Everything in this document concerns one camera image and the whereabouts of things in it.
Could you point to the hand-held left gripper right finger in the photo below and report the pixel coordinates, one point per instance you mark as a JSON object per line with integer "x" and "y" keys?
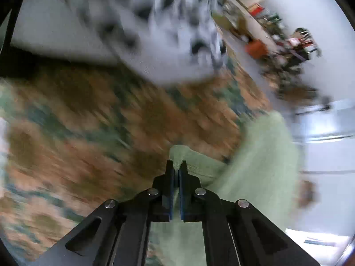
{"x": 181, "y": 199}

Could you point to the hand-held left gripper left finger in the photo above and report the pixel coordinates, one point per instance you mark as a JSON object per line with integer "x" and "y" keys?
{"x": 171, "y": 196}

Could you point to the light green fleece garment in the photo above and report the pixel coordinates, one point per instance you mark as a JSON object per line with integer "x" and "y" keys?
{"x": 258, "y": 171}

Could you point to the sunflower print blanket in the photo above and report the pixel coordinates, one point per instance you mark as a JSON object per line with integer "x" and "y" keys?
{"x": 83, "y": 130}

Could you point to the open cardboard box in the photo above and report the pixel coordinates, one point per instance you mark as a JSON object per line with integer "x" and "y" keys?
{"x": 308, "y": 195}

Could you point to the orange paper bag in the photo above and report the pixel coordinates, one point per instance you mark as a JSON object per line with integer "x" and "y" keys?
{"x": 256, "y": 49}

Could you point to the black spotted white garment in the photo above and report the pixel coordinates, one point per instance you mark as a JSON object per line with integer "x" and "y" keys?
{"x": 166, "y": 19}

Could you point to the black rollator walker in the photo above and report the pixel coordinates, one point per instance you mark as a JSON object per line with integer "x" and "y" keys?
{"x": 294, "y": 50}

